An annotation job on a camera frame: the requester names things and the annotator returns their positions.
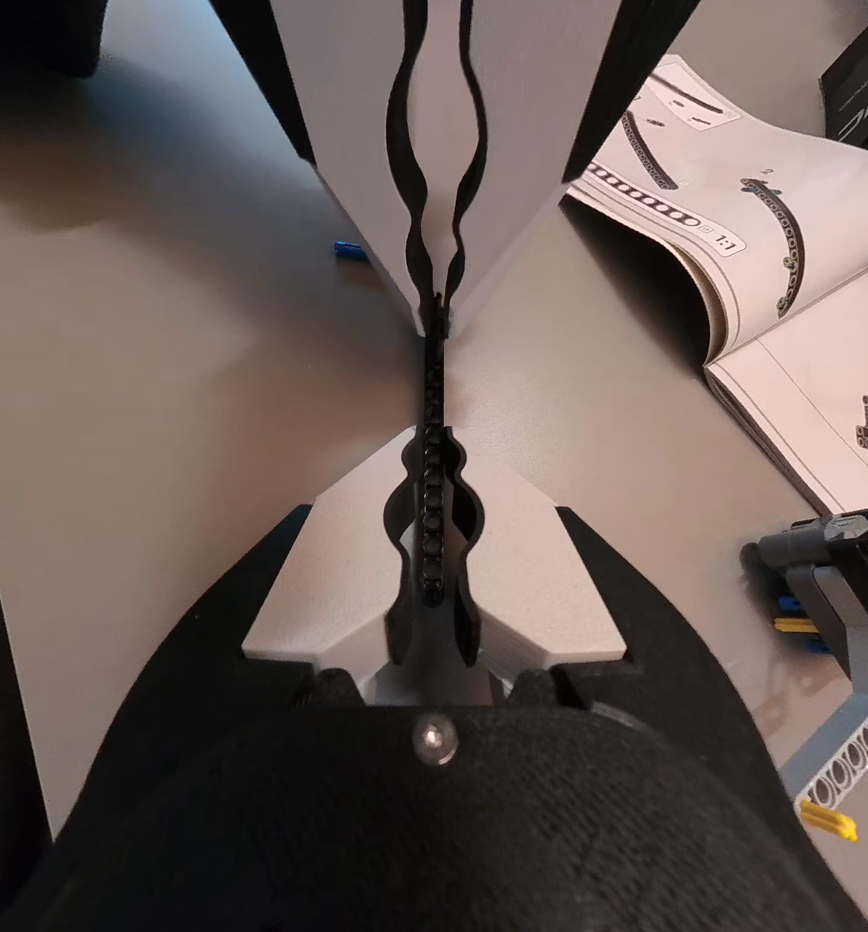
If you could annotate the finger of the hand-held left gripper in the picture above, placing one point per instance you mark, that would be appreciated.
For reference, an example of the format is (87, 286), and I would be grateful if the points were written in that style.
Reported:
(339, 94)
(536, 94)

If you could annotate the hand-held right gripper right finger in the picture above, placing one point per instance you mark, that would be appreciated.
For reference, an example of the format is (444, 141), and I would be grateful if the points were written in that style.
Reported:
(543, 582)

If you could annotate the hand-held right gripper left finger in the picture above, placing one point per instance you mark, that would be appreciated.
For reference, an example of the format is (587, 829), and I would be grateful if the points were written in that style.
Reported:
(310, 582)

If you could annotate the black toy brick beam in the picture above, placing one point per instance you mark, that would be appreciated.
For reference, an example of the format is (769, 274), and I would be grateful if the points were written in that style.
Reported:
(434, 510)

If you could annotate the blue toy brick pin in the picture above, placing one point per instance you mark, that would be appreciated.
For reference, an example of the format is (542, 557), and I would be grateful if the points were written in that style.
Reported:
(350, 251)

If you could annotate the open instruction booklet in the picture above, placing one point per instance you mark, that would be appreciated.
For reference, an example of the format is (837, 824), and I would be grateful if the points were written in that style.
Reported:
(805, 167)

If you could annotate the grey toy brick assembly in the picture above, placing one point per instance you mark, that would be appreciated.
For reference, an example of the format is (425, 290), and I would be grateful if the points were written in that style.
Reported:
(805, 546)

